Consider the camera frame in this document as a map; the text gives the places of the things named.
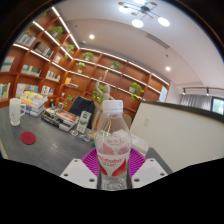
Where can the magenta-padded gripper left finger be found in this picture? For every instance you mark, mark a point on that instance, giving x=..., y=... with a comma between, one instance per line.
x=78, y=173

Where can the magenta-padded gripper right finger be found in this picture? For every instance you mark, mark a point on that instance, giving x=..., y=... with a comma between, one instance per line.
x=148, y=171

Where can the clear red-labelled water bottle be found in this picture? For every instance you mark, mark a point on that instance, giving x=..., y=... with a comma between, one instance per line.
x=113, y=150

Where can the tall green-white carton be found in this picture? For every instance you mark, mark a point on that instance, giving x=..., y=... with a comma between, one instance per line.
x=84, y=121

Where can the stack of dark books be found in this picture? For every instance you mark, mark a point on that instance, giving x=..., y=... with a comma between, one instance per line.
x=60, y=117

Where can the wooden artist mannequin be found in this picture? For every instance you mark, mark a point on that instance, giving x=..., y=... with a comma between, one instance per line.
x=96, y=115

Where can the flat round red coaster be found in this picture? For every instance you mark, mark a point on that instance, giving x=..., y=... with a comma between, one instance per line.
x=28, y=138

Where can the stack of colourful books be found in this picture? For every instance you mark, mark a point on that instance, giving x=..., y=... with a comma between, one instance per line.
x=33, y=101

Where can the grey window curtain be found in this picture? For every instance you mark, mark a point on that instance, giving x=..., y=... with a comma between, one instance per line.
x=196, y=101

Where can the cream printed cup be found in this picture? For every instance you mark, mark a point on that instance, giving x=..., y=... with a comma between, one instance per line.
x=15, y=111

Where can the window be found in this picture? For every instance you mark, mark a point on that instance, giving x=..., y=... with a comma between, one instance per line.
x=218, y=106

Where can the recessed ceiling light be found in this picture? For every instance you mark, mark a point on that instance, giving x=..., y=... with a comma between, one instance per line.
x=91, y=36
x=167, y=68

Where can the ceiling air vent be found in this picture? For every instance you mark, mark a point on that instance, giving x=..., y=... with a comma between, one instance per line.
x=158, y=40

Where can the branched ceiling lamp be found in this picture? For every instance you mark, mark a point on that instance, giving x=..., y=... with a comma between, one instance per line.
x=143, y=11

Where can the white wall socket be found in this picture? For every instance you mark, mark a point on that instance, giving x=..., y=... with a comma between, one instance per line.
x=147, y=121

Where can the wooden wall shelf unit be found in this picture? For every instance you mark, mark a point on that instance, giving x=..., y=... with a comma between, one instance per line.
x=110, y=78

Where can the black track light rail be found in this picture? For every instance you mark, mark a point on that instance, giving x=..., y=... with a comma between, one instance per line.
x=207, y=90

